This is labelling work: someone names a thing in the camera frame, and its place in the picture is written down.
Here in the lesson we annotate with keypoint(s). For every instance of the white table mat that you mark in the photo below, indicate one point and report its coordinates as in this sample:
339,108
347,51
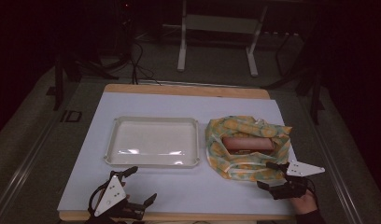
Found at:
179,186

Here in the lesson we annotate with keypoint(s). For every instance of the person's right hand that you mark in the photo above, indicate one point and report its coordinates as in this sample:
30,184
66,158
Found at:
303,203

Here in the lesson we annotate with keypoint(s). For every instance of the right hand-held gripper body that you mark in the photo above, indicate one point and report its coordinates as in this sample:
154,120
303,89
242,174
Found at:
296,180

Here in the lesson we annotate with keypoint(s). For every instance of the black metal stand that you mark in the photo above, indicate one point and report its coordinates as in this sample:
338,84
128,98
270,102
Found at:
310,84
70,71

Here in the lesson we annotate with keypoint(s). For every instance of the black rectangular floor frame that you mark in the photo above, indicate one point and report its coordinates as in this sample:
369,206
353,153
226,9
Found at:
72,116

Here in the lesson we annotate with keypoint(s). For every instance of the white plastic tray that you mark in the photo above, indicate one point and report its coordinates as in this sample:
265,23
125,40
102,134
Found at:
152,141

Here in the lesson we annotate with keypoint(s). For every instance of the yellow green patterned cloth bag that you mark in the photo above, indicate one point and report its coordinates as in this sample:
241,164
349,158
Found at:
244,168

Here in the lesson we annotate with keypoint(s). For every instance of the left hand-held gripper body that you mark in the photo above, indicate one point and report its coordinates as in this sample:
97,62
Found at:
112,193

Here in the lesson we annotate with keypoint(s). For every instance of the wooden table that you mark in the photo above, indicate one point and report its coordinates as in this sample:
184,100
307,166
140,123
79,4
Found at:
185,91

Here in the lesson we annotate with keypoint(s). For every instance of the white metal stand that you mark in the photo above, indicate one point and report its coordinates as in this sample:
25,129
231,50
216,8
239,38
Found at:
219,23

